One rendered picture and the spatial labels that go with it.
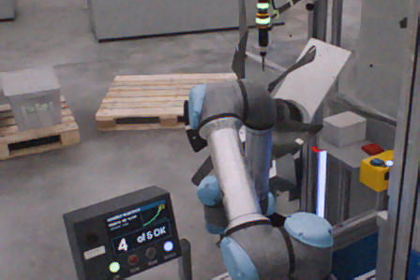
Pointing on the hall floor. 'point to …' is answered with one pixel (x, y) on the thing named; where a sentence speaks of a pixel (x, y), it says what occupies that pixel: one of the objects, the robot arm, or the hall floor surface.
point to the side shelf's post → (343, 195)
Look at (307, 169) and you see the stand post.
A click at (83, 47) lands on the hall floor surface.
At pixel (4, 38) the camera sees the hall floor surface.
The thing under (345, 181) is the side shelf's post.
